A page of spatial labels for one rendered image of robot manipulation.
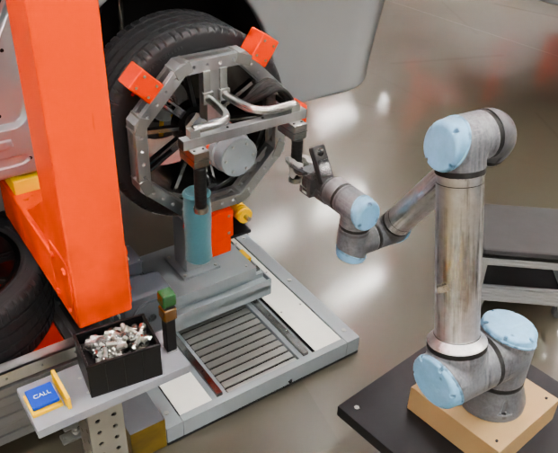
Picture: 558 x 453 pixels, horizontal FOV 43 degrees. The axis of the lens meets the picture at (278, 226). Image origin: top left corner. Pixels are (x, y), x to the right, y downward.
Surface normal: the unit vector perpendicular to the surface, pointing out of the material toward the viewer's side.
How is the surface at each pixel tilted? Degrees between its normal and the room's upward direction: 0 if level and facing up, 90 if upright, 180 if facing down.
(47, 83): 90
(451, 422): 90
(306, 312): 0
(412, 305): 0
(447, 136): 82
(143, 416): 0
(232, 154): 90
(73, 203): 90
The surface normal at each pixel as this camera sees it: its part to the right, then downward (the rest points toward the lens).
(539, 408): 0.05, -0.84
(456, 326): -0.30, 0.36
